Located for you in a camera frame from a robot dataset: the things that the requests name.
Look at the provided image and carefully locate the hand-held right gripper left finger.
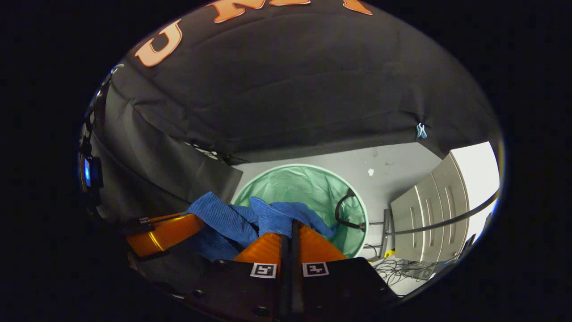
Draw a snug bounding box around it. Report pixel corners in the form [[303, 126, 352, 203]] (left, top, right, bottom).
[[177, 220, 292, 322]]

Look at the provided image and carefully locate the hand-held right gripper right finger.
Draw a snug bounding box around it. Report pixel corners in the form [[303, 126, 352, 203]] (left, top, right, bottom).
[[290, 220, 399, 321]]

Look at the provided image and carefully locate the blue corduroy jacket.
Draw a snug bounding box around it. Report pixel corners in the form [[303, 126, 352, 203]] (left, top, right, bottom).
[[185, 191, 336, 262]]

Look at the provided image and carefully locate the green laundry hamper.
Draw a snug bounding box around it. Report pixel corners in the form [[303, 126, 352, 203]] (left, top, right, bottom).
[[232, 164, 369, 259]]

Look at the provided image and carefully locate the black metal clothes rack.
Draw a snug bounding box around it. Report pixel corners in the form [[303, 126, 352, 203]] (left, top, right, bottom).
[[364, 188, 500, 260]]

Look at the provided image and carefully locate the grey cabinet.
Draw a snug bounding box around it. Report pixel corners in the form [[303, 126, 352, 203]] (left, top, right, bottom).
[[390, 152, 473, 264]]

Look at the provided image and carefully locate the black backdrop cloth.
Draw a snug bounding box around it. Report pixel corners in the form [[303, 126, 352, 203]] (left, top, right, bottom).
[[87, 0, 502, 224]]

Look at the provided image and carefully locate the white flat panel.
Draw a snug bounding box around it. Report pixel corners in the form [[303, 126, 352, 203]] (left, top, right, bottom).
[[450, 142, 500, 237]]

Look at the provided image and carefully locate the tangle of floor cables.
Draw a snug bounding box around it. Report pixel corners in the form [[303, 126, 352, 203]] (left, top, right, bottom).
[[373, 256, 452, 288]]

